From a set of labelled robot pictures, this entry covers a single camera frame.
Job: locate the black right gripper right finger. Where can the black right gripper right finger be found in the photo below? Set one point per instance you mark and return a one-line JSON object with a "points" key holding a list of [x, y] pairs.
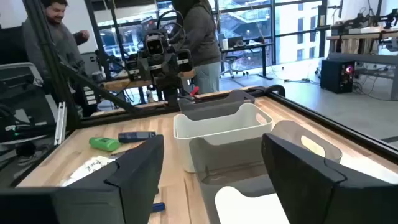
{"points": [[311, 193]]}

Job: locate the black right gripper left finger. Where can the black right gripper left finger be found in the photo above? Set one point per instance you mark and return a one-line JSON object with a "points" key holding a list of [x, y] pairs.
{"points": [[133, 180]]}

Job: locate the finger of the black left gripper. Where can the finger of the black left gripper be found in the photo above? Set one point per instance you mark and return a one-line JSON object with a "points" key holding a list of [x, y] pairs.
{"points": [[185, 60], [134, 68]]}

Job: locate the black screws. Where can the black screws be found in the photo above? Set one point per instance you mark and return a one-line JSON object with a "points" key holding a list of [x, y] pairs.
{"points": [[159, 207]]}

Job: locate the small green bottle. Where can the small green bottle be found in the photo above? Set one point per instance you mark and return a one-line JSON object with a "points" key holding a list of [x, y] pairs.
{"points": [[104, 144]]}

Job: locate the plastic bag labelled Pad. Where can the plastic bag labelled Pad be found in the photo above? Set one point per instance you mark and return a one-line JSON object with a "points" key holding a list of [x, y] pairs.
{"points": [[87, 168]]}

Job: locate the black background robot arm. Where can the black background robot arm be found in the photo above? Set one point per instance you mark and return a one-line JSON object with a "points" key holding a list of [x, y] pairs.
{"points": [[360, 21]]}

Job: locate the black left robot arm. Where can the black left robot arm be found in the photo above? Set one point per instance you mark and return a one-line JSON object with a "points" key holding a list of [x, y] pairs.
{"points": [[171, 96]]}

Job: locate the wooden workbench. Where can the wooden workbench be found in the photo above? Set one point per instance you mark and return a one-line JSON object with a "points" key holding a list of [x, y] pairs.
{"points": [[124, 84]]}

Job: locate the person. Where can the person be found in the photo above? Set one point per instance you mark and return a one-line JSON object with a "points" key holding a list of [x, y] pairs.
{"points": [[62, 40], [202, 37]]}

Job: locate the office chair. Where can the office chair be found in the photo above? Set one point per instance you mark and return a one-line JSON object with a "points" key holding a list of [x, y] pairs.
{"points": [[231, 62]]}

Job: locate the dark grey plastic bin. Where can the dark grey plastic bin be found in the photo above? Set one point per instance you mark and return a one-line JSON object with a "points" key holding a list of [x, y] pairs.
{"points": [[211, 110], [230, 155]]}

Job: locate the light grey plastic bin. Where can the light grey plastic bin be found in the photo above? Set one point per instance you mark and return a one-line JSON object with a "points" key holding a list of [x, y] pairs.
{"points": [[189, 149]]}

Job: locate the white plastic bin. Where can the white plastic bin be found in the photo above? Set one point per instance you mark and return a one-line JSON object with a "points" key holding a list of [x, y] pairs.
{"points": [[245, 208]]}

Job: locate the black desk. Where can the black desk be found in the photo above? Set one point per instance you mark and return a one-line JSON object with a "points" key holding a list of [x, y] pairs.
{"points": [[264, 62]]}

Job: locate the black monitor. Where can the black monitor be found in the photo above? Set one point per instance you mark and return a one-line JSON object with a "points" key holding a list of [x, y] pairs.
{"points": [[21, 102]]}

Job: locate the black computer tower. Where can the black computer tower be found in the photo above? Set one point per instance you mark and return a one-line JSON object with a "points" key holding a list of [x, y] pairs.
{"points": [[334, 76]]}

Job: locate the wooden table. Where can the wooden table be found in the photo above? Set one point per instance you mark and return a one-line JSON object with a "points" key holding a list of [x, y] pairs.
{"points": [[351, 45]]}

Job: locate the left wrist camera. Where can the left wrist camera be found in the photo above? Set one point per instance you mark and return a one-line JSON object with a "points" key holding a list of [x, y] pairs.
{"points": [[154, 46]]}

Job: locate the black aluminium table frame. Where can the black aluminium table frame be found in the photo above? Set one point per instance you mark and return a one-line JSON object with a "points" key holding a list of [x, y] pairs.
{"points": [[51, 62]]}

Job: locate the silver metal bracket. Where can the silver metal bracket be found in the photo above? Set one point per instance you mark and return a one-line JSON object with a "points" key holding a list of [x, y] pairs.
{"points": [[60, 124]]}

